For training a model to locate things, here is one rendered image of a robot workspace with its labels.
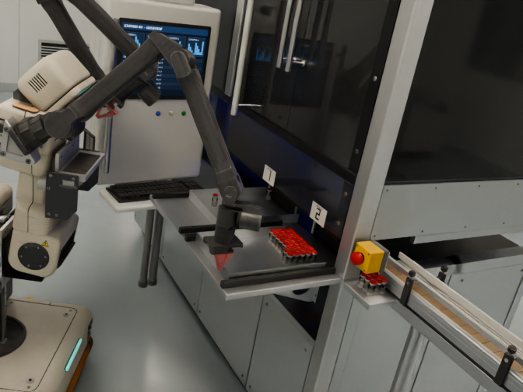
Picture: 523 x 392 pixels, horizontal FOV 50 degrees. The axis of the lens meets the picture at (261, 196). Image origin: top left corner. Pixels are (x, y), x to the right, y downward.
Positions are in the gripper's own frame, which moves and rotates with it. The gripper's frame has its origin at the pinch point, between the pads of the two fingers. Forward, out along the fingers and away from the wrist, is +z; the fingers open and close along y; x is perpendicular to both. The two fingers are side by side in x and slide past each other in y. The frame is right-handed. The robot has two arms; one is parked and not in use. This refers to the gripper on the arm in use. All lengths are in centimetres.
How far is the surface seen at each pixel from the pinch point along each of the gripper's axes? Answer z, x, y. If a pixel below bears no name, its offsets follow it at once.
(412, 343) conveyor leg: 14, -33, 53
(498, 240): 4, 3, 131
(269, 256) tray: 2.0, 6.5, 21.4
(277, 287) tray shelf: 2.5, -10.4, 14.7
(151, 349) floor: 90, 76, 12
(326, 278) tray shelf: 2.4, -9.7, 33.1
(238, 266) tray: 2.1, 2.7, 8.2
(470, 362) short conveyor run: 3, -55, 49
